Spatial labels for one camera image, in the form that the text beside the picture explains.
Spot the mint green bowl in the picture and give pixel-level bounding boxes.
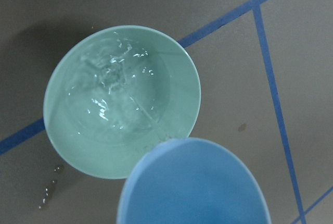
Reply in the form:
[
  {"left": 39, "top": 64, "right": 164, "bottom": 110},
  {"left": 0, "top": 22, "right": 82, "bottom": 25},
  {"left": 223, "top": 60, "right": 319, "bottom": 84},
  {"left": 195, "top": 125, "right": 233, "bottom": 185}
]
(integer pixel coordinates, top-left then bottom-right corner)
[{"left": 43, "top": 25, "right": 201, "bottom": 179}]

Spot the light blue plastic cup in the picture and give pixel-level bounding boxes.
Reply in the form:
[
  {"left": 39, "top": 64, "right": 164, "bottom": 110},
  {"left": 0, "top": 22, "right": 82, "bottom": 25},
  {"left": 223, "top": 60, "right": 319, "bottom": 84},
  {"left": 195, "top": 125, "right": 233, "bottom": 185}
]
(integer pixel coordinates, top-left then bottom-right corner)
[{"left": 116, "top": 138, "right": 271, "bottom": 223}]

